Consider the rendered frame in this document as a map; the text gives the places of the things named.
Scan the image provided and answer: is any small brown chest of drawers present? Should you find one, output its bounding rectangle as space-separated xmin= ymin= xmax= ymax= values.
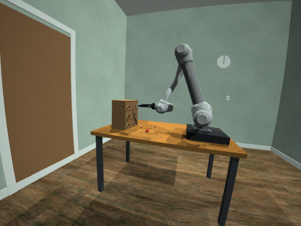
xmin=112 ymin=100 xmax=126 ymax=130

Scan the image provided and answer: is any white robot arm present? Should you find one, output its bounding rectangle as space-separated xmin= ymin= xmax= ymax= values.
xmin=154 ymin=43 xmax=213 ymax=133

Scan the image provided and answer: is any dark brown drawer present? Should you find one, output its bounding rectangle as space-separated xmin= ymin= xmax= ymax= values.
xmin=132 ymin=101 xmax=138 ymax=109
xmin=125 ymin=119 xmax=132 ymax=129
xmin=126 ymin=101 xmax=132 ymax=111
xmin=126 ymin=110 xmax=132 ymax=120
xmin=132 ymin=117 xmax=137 ymax=126
xmin=132 ymin=109 xmax=137 ymax=118

